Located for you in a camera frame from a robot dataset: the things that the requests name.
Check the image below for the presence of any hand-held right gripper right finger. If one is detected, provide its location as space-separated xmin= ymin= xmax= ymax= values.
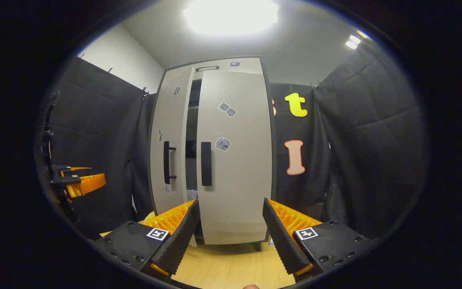
xmin=262 ymin=197 xmax=378 ymax=281

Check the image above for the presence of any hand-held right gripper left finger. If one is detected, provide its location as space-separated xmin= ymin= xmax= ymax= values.
xmin=93 ymin=199 xmax=200 ymax=283

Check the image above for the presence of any grey shoe cabinet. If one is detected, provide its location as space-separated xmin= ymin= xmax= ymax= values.
xmin=148 ymin=56 xmax=276 ymax=251

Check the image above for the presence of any grey cabinet drawer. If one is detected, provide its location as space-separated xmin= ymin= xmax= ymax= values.
xmin=163 ymin=57 xmax=263 ymax=77

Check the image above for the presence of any small ceiling light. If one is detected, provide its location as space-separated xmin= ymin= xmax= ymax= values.
xmin=345 ymin=34 xmax=362 ymax=50

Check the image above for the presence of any large ceiling light panel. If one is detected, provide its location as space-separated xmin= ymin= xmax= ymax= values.
xmin=183 ymin=0 xmax=279 ymax=35

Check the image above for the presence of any black door handle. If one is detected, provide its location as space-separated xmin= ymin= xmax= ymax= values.
xmin=201 ymin=142 xmax=212 ymax=186
xmin=164 ymin=141 xmax=176 ymax=184

